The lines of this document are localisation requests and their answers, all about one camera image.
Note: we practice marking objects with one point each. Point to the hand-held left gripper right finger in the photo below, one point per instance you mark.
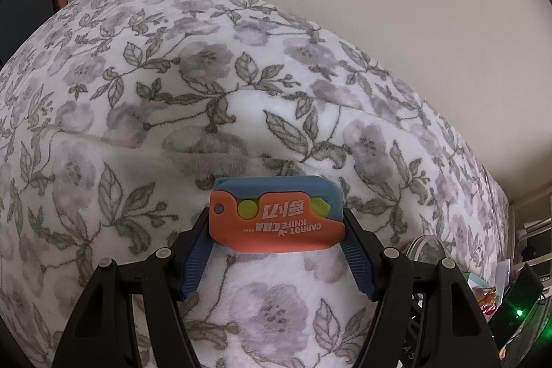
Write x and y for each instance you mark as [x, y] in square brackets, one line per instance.
[360, 260]

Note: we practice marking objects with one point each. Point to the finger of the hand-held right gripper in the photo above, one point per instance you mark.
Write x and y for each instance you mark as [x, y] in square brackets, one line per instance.
[413, 333]

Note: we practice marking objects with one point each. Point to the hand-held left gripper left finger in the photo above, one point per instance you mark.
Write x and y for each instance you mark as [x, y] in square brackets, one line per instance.
[196, 260]

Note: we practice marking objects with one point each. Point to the teal box with white inside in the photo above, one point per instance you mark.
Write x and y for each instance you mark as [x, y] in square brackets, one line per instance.
[474, 281]

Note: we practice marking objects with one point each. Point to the orange and blue knife toy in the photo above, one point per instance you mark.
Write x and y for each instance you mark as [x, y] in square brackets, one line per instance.
[276, 230]

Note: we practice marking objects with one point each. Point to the floral blanket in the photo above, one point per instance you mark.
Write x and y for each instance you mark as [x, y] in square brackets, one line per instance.
[215, 92]

